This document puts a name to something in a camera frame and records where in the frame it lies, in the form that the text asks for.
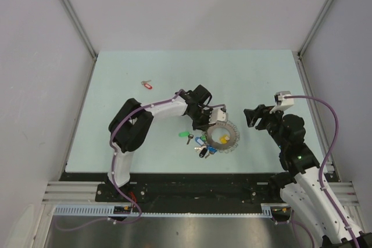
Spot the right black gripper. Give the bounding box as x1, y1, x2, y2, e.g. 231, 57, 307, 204
244, 104, 287, 150

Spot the key with blue tag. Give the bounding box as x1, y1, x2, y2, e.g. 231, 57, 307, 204
194, 137, 206, 150

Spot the key with green tag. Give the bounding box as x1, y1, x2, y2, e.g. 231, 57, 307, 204
178, 131, 194, 145

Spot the key with yellow tag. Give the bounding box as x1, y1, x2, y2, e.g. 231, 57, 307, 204
219, 134, 230, 145

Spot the large metal keyring disc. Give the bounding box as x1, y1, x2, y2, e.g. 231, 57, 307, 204
205, 121, 240, 153

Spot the key with black tag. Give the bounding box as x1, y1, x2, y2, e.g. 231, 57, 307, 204
199, 148, 208, 158

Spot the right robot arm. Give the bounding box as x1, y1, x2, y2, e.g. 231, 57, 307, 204
244, 105, 371, 247

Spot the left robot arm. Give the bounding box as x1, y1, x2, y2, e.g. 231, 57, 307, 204
108, 85, 228, 202

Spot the key with red tag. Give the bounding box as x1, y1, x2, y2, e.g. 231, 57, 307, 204
141, 80, 153, 90

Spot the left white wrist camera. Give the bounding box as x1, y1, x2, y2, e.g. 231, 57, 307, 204
209, 107, 228, 124

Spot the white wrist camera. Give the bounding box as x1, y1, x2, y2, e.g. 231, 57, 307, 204
209, 107, 228, 124
270, 91, 294, 113

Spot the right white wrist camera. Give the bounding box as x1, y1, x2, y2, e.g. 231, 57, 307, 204
270, 91, 294, 113

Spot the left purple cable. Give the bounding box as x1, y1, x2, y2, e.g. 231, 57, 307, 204
53, 89, 227, 231

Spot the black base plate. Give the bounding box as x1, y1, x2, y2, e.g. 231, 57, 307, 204
60, 172, 295, 214

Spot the slotted cable duct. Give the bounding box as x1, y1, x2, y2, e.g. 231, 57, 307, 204
53, 204, 289, 218

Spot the right frame post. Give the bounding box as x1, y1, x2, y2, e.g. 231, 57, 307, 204
296, 0, 336, 59

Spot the frame post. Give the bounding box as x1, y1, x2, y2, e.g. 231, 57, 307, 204
296, 0, 336, 59
59, 0, 98, 62

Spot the left frame post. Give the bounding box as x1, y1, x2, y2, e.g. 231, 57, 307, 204
59, 0, 98, 62

